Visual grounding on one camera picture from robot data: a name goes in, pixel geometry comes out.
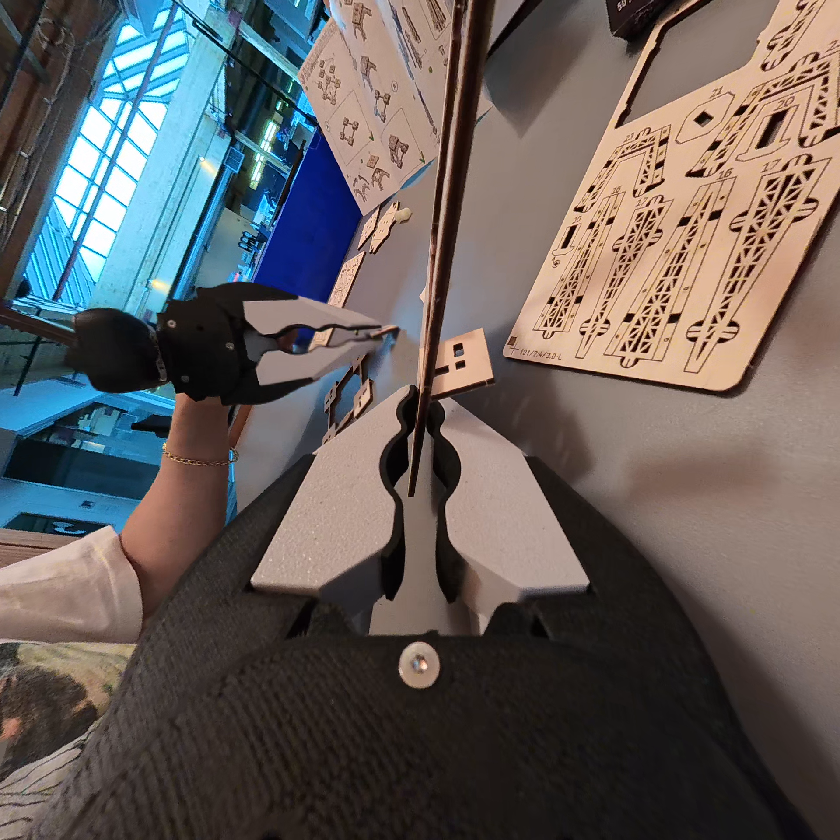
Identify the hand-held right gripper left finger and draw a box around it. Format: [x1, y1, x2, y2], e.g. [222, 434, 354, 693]
[251, 385, 419, 636]

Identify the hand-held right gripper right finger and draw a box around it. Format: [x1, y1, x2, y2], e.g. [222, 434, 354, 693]
[427, 390, 593, 636]

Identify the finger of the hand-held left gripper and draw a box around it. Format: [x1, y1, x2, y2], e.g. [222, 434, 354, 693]
[243, 297, 389, 339]
[255, 335, 383, 387]

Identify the wooden puzzle frame sheet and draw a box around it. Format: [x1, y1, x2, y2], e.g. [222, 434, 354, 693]
[407, 0, 497, 497]

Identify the person's left forearm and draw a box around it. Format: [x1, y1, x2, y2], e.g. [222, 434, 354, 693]
[0, 453, 238, 645]

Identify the person's left hand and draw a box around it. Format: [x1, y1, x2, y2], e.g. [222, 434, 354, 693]
[163, 388, 237, 462]

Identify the engraved wooden rectangular plate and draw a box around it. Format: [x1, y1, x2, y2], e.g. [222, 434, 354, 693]
[308, 251, 366, 350]

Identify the wooden linked squares piece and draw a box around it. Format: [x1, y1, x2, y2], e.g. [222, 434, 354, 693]
[323, 357, 375, 442]

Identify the blue plastic bin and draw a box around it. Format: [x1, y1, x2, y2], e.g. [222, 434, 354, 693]
[252, 128, 363, 298]

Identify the large paned window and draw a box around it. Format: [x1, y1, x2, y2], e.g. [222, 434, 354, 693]
[23, 0, 198, 304]

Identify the paper instruction sheet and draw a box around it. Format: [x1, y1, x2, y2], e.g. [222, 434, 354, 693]
[297, 0, 490, 198]

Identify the dark sign panel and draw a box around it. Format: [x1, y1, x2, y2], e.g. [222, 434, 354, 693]
[2, 512, 109, 538]

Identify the person's printed shirt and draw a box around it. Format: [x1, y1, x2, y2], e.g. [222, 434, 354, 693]
[0, 642, 139, 840]

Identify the wooden tower parts sheet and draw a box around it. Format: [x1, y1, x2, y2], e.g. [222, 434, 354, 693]
[502, 0, 840, 395]

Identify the dark puzzle box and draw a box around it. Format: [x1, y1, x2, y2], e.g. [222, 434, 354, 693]
[607, 0, 718, 42]

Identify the gold chain bracelet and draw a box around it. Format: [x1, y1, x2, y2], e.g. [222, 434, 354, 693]
[161, 441, 240, 468]

